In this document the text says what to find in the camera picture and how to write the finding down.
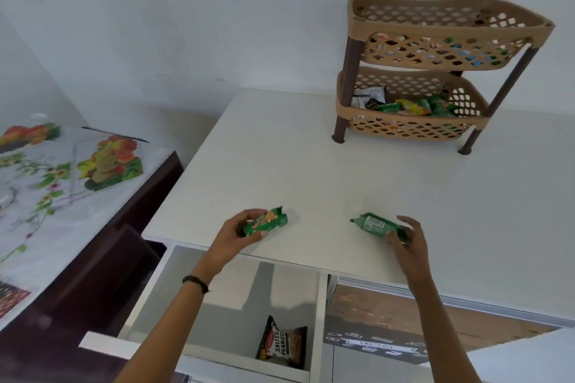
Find person's right hand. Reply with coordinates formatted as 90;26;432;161
386;215;433;287

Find person's left hand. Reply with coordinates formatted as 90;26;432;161
197;209;270;283

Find green orange snack packet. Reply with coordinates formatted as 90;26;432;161
243;206;289;238

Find plain green snack packet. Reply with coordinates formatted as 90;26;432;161
350;212;412;244

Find person's left forearm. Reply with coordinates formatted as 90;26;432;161
114;268;225;383

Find person's right forearm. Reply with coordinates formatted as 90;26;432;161
406;277;483;383

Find white open drawer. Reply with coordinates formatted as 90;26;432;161
78;241;329;383

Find black wristband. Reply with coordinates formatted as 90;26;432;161
182;275;210;294

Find black strip with white symbols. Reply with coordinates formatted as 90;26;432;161
324;329;427;359

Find black peanut packet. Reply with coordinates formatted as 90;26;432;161
255;315;308;370

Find beige two-tier basket rack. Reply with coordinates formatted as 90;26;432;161
332;0;556;156

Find pile of green yellow packets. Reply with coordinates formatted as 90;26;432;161
367;95;460;118

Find white snack packet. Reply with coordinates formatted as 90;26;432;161
351;86;387;110

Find dark brown wooden cabinet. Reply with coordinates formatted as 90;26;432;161
0;151;185;383

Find pile of assorted colourful packets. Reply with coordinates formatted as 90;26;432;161
372;33;514;68

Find floral fruit print tablecloth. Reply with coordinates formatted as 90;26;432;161
0;122;177;330

